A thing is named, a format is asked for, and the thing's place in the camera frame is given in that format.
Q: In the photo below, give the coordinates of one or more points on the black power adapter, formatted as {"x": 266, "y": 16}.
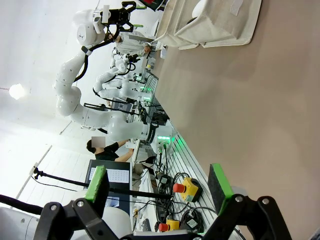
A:
{"x": 192, "y": 222}

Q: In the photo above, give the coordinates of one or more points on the grey slotted mounting rail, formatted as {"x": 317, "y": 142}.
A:
{"x": 182, "y": 155}

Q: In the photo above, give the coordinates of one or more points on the beige fabric basket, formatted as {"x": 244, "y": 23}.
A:
{"x": 230, "y": 22}
{"x": 170, "y": 27}

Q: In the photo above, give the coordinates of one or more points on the yellow emergency stop button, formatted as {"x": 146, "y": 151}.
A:
{"x": 171, "y": 225}
{"x": 190, "y": 187}

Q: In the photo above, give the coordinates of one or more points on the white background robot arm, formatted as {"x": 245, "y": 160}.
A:
{"x": 120, "y": 63}
{"x": 110, "y": 90}

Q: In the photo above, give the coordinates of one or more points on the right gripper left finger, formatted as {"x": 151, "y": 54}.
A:
{"x": 96, "y": 185}

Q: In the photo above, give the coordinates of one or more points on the white towel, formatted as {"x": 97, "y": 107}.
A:
{"x": 200, "y": 8}

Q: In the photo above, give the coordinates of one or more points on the round ceiling light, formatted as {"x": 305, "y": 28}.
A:
{"x": 17, "y": 91}

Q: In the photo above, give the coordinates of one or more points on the seated person in black shirt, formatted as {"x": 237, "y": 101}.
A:
{"x": 107, "y": 152}

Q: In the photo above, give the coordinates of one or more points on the black computer monitor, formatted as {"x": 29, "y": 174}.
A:
{"x": 120, "y": 190}

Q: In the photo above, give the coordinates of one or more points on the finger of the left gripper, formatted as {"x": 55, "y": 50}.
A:
{"x": 128, "y": 6}
{"x": 128, "y": 27}

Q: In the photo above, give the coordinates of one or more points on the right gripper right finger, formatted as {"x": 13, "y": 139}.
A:
{"x": 220, "y": 190}

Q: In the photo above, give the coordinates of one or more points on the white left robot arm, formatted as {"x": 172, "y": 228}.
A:
{"x": 125, "y": 130}

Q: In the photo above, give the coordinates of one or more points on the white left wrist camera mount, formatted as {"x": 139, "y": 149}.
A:
{"x": 105, "y": 13}

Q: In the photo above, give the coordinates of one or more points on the black camera boom pole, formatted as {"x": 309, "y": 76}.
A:
{"x": 62, "y": 178}

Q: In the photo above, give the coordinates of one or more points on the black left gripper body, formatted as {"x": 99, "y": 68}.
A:
{"x": 120, "y": 17}

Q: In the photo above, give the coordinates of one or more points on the small background monitor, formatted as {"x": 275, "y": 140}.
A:
{"x": 122, "y": 105}

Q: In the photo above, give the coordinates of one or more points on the dark grey towel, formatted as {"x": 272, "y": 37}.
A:
{"x": 192, "y": 21}

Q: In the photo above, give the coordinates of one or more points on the person in grey top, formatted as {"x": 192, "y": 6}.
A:
{"x": 130, "y": 42}

